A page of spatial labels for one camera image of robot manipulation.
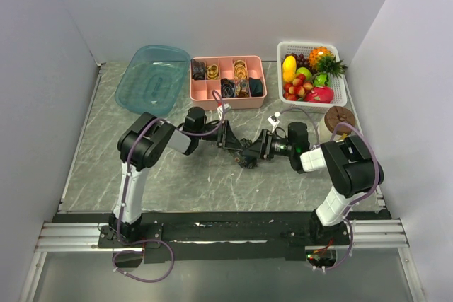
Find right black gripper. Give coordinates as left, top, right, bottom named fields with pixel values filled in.
left=241, top=129, right=294, bottom=161

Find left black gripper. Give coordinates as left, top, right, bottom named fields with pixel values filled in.
left=196, top=120, right=245, bottom=151

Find dark patterned necktie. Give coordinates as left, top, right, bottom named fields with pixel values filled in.
left=231, top=139, right=258, bottom=169

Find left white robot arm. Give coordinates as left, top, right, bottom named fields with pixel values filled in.
left=108, top=103, right=241, bottom=247

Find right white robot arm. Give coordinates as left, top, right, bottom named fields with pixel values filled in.
left=241, top=122, right=384, bottom=245

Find dark purple rolled tie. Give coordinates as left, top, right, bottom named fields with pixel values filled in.
left=220, top=79, right=236, bottom=98

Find orange blue rolled tie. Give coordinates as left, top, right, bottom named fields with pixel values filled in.
left=234, top=79, right=250, bottom=98

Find black rolled tie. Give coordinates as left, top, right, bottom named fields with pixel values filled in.
left=248, top=78, right=264, bottom=98

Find pink compartment organizer box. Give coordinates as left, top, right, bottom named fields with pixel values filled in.
left=189, top=55, right=268, bottom=110

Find yellow patterned rolled tie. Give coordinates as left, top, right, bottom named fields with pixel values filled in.
left=233, top=59, right=248, bottom=79

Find gold rolled tie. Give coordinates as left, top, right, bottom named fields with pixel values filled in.
left=206, top=64, right=220, bottom=80

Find red cherry bunch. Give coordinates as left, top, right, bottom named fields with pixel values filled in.
left=283, top=74, right=314, bottom=101

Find dark brown rolled tie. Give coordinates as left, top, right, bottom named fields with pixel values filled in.
left=190, top=59, right=207, bottom=81

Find pink dragon fruit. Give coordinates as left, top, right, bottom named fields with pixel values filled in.
left=304, top=86, right=334, bottom=104

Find brown lidded white jar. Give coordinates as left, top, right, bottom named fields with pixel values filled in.
left=317, top=106, right=356, bottom=143

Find white plastic fruit basket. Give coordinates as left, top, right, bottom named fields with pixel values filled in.
left=277, top=41, right=348, bottom=113

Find green apple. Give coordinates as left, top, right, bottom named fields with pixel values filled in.
left=296, top=67, right=313, bottom=81

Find yellow mango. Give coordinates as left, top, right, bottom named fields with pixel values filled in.
left=282, top=55, right=297, bottom=83

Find green leafy vegetable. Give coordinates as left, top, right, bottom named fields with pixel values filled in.
left=313, top=72, right=331, bottom=87

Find dark purple grapes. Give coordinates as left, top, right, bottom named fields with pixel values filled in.
left=282, top=52, right=311, bottom=69

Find teal transparent plastic bin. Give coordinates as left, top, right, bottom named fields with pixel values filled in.
left=115, top=45, right=190, bottom=117

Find orange pineapple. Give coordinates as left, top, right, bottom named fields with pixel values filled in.
left=308, top=47, right=348, bottom=76

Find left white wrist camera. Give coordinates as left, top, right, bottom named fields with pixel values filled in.
left=217, top=103, right=231, bottom=121

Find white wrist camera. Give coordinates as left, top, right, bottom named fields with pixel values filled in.
left=268, top=112, right=280, bottom=134
left=217, top=103, right=231, bottom=121

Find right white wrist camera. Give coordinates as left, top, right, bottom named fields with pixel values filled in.
left=268, top=112, right=280, bottom=134

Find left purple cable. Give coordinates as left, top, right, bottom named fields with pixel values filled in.
left=116, top=90, right=227, bottom=243

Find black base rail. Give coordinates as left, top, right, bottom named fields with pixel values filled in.
left=51, top=211, right=391, bottom=263

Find aluminium frame rail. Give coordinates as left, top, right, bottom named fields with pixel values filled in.
left=35, top=220, right=409, bottom=252

